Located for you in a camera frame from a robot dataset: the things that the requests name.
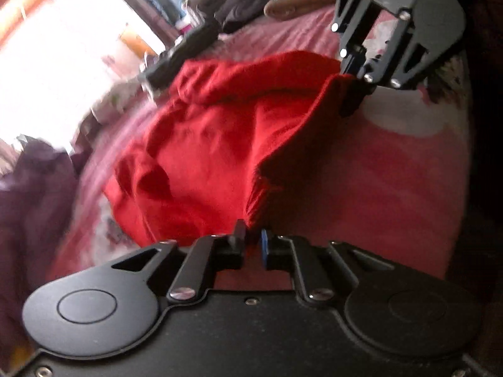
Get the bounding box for brown folded blanket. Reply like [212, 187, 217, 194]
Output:
[263, 0, 336, 21]

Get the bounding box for black striped folded garment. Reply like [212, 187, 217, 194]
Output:
[140, 19, 221, 93]

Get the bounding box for dark grey folded clothes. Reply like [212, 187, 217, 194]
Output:
[184, 0, 270, 34]

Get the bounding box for red knit sweater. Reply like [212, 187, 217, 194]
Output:
[104, 50, 352, 247]

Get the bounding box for orange wooden cabinet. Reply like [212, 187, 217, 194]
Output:
[119, 31, 157, 59]

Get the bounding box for white printed plastic bag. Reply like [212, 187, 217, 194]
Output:
[90, 78, 143, 125]

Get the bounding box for purple quilted duvet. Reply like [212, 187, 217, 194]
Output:
[1, 139, 90, 369]

